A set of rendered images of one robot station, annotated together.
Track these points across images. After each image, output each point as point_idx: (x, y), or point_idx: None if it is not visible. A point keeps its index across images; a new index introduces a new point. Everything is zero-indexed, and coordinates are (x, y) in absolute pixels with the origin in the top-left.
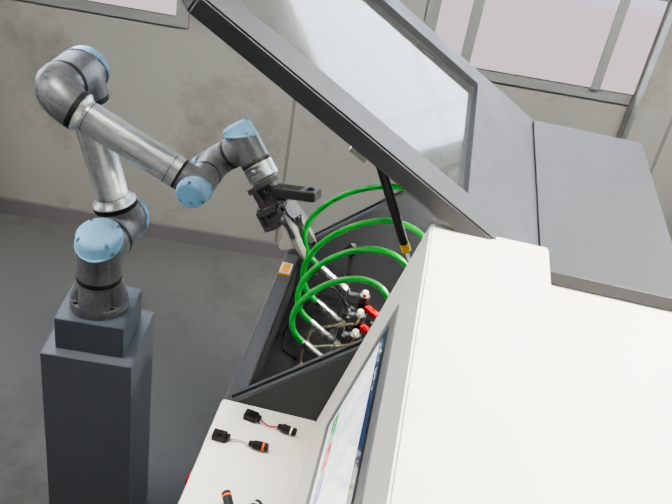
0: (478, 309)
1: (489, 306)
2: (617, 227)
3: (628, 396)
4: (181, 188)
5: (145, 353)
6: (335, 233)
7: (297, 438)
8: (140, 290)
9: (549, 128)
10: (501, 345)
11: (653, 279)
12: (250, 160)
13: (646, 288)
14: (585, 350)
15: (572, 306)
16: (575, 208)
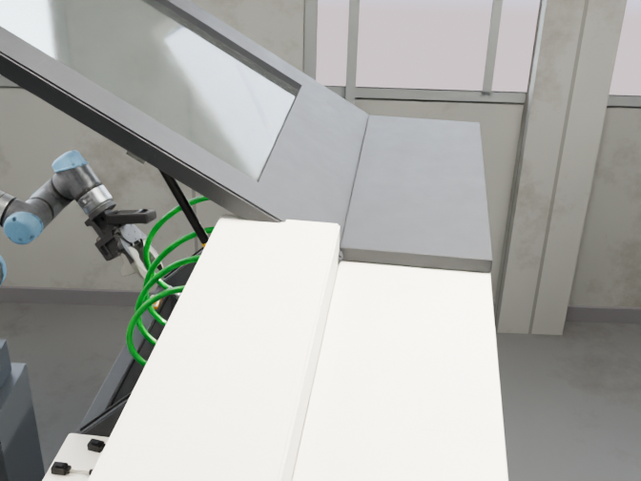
0: (246, 285)
1: (258, 282)
2: (432, 200)
3: (410, 354)
4: (8, 225)
5: (19, 407)
6: (166, 249)
7: None
8: (5, 341)
9: (383, 120)
10: (260, 316)
11: (458, 242)
12: (80, 190)
13: (448, 252)
14: (375, 317)
15: (371, 279)
16: (391, 188)
